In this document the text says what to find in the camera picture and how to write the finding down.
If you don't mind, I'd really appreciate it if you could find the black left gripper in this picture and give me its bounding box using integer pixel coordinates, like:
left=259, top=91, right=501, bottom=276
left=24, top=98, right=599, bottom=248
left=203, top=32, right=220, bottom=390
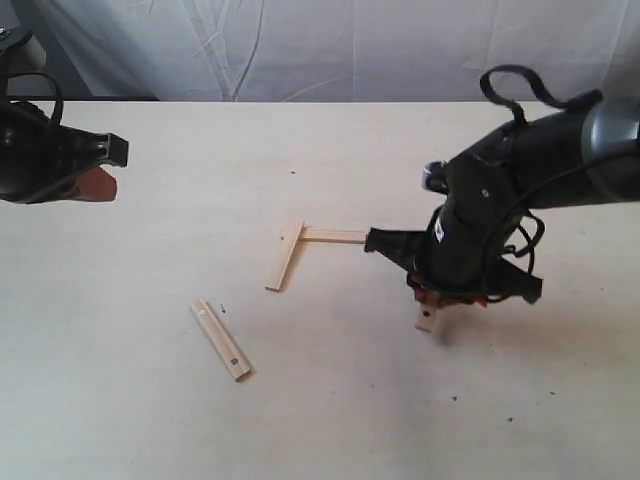
left=1, top=101, right=129, bottom=203

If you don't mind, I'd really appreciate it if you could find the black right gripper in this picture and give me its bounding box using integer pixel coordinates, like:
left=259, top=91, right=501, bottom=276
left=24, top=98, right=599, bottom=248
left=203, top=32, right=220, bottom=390
left=364, top=155, right=542, bottom=309

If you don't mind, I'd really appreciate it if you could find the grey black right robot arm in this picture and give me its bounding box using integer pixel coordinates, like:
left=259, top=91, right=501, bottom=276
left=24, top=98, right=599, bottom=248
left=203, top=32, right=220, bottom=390
left=364, top=97, right=639, bottom=305

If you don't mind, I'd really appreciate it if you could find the white backdrop cloth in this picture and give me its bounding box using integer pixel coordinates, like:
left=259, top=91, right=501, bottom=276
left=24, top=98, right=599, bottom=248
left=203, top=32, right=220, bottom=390
left=1, top=1, right=639, bottom=102

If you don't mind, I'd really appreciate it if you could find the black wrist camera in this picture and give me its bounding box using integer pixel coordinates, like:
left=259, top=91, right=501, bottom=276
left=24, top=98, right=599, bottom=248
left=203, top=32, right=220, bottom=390
left=421, top=161, right=449, bottom=195

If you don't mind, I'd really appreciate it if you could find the black cable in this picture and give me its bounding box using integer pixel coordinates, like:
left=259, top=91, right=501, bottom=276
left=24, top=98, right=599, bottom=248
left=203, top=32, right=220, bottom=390
left=478, top=65, right=603, bottom=121

